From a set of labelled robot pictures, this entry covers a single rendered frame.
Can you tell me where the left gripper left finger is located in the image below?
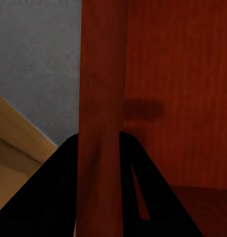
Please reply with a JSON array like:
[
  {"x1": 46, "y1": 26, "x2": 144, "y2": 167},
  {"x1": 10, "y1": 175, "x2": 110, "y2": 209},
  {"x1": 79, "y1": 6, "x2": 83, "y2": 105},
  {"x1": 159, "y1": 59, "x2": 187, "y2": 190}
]
[{"x1": 0, "y1": 134, "x2": 78, "y2": 237}]

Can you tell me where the storage box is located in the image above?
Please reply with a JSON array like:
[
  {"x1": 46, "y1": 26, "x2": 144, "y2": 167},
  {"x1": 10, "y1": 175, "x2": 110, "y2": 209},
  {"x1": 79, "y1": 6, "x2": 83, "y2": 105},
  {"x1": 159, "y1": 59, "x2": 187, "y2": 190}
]
[{"x1": 76, "y1": 0, "x2": 227, "y2": 237}]

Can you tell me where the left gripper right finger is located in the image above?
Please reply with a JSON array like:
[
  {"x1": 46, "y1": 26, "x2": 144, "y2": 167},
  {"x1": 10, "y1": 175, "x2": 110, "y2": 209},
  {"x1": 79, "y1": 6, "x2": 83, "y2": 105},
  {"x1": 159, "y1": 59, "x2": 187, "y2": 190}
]
[{"x1": 119, "y1": 131, "x2": 204, "y2": 237}]

